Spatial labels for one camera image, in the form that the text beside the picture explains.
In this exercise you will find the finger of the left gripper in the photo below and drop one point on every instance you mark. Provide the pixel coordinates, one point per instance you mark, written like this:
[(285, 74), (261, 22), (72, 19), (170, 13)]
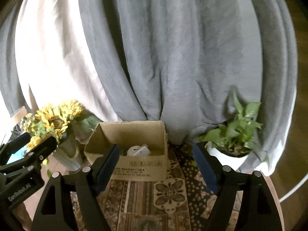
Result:
[(12, 147), (39, 153)]

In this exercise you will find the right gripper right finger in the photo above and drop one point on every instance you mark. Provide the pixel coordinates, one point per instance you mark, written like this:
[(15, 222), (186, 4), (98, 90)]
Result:
[(258, 209)]

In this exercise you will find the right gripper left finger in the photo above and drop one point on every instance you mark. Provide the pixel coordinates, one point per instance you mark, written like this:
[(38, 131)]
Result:
[(55, 208)]

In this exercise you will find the white round creature toy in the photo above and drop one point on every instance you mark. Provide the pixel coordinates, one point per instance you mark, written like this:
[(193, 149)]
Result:
[(132, 150)]

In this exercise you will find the white remote control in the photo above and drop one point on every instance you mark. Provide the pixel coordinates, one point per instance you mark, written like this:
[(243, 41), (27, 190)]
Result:
[(143, 151)]

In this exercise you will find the green ribbed vase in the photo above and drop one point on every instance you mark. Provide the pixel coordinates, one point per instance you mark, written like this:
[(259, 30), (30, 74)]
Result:
[(68, 153)]

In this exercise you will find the sunflower bouquet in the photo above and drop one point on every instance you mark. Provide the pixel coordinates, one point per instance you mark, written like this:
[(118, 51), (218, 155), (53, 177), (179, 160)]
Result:
[(57, 121)]

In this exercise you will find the white plant pot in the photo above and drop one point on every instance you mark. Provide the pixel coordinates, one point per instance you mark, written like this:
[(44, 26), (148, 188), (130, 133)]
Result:
[(233, 162)]

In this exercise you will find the white floor lamp pole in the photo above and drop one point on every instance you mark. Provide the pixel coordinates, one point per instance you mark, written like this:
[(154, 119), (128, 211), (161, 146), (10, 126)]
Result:
[(293, 190)]

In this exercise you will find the brown cardboard box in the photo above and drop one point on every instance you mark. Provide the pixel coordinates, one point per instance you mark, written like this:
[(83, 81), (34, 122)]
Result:
[(125, 135)]

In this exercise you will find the patterned oriental rug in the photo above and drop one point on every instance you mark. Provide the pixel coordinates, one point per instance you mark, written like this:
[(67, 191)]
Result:
[(182, 201)]

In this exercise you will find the green potted plant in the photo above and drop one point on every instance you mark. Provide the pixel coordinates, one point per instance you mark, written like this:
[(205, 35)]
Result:
[(236, 137)]

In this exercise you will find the beige curtain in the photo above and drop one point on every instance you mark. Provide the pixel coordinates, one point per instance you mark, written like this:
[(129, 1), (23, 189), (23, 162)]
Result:
[(53, 60)]

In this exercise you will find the grey curtain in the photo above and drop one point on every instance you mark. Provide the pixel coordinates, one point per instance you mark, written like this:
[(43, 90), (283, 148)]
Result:
[(181, 61)]

